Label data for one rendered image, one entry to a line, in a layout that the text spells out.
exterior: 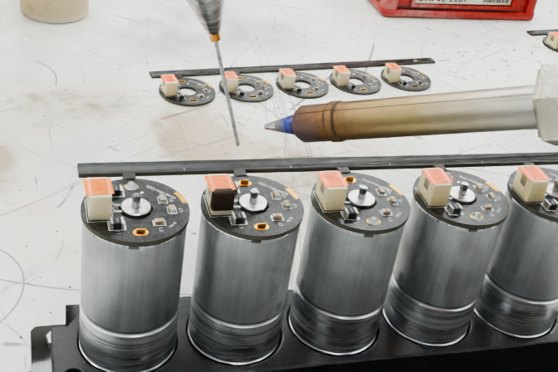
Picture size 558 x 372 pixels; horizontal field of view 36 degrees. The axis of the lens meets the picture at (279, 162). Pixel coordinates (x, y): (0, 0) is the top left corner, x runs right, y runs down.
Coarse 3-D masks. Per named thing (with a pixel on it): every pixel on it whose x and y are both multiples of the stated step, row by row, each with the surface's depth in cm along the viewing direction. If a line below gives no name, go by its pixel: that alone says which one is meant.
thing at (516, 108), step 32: (544, 64) 15; (416, 96) 17; (448, 96) 16; (480, 96) 16; (512, 96) 15; (544, 96) 15; (320, 128) 18; (352, 128) 17; (384, 128) 17; (416, 128) 16; (448, 128) 16; (480, 128) 16; (512, 128) 16; (544, 128) 15
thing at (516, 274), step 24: (552, 192) 23; (528, 216) 22; (504, 240) 23; (528, 240) 23; (552, 240) 22; (504, 264) 24; (528, 264) 23; (552, 264) 23; (504, 288) 24; (528, 288) 23; (552, 288) 23; (480, 312) 25; (504, 312) 24; (528, 312) 24; (552, 312) 24; (528, 336) 24
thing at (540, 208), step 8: (544, 168) 24; (512, 176) 24; (552, 176) 24; (512, 192) 23; (520, 200) 23; (544, 200) 23; (552, 200) 22; (528, 208) 22; (536, 208) 22; (544, 208) 22; (552, 208) 22; (544, 216) 22; (552, 216) 22
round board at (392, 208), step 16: (368, 176) 23; (368, 192) 22; (384, 192) 22; (400, 192) 22; (320, 208) 21; (352, 208) 21; (384, 208) 21; (400, 208) 21; (336, 224) 21; (352, 224) 21; (368, 224) 21; (384, 224) 21; (400, 224) 21
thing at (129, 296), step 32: (96, 256) 19; (128, 256) 19; (160, 256) 19; (96, 288) 20; (128, 288) 20; (160, 288) 20; (96, 320) 20; (128, 320) 20; (160, 320) 21; (96, 352) 21; (128, 352) 21; (160, 352) 21
